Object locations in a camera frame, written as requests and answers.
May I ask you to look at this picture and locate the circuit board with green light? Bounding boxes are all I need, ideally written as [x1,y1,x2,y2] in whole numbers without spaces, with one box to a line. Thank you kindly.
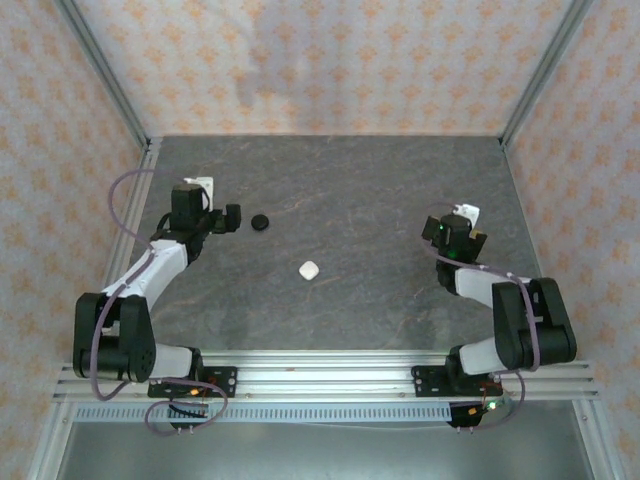
[448,397,516,432]

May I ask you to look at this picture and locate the grey metal sheet panel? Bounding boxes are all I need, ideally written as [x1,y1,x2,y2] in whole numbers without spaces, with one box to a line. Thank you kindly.
[54,422,599,480]

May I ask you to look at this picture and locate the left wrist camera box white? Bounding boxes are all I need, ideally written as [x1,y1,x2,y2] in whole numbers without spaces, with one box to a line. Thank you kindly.
[182,175,217,211]

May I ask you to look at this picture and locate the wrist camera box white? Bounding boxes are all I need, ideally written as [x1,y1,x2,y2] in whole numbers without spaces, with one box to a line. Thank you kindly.
[452,202,482,226]
[182,175,217,211]

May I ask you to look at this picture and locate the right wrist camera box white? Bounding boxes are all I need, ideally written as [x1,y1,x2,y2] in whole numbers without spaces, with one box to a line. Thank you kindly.
[452,202,482,226]

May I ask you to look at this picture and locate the aluminium side rail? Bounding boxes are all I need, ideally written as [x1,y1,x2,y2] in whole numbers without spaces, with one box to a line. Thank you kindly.
[24,137,164,480]
[498,137,626,480]

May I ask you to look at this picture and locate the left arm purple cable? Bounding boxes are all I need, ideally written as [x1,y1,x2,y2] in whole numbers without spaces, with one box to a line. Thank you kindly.
[92,168,229,437]

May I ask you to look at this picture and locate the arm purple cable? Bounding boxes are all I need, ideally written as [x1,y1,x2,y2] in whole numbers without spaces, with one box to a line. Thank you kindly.
[92,168,229,437]
[428,201,540,431]

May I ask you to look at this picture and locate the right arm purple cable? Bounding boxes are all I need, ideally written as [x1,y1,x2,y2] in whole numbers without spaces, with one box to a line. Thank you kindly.
[428,201,540,431]

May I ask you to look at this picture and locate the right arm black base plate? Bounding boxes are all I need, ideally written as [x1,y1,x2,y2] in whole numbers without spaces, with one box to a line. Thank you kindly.
[410,364,504,399]

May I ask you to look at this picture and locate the aluminium frame post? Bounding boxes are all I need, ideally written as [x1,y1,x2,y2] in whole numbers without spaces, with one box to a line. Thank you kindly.
[498,0,600,149]
[53,0,152,147]

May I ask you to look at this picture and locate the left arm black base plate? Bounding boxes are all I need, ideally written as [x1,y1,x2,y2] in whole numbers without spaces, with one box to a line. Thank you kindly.
[147,365,239,400]

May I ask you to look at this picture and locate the aluminium mounting rail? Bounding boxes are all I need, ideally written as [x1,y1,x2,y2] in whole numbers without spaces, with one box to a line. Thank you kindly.
[52,349,600,404]

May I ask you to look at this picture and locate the black cable clamp bracket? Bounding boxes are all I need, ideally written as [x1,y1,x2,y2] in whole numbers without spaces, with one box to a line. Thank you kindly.
[167,402,211,432]

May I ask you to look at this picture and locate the grey slotted cable duct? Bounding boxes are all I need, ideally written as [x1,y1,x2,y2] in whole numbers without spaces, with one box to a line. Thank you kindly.
[73,403,454,424]

